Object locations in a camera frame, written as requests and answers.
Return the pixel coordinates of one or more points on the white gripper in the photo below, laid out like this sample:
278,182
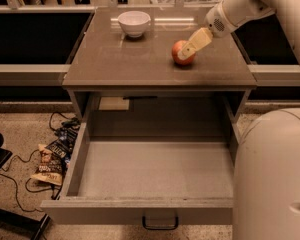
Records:
219,21

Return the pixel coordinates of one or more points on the red apple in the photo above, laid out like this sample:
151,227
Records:
178,57

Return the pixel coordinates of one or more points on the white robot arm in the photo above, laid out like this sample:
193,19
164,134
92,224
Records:
266,202

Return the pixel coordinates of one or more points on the grey cabinet with counter top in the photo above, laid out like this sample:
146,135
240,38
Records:
167,101

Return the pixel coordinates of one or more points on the open grey top drawer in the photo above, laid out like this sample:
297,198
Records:
119,182

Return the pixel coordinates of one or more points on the white ceramic bowl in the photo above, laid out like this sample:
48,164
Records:
134,23

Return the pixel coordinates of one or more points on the cream paper label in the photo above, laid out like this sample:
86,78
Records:
113,104

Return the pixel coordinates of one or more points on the dark snack bag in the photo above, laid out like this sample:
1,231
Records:
64,144

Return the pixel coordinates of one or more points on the orange snack bag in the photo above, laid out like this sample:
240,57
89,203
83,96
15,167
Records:
49,169

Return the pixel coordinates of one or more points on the black drawer handle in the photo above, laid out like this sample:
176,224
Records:
160,224

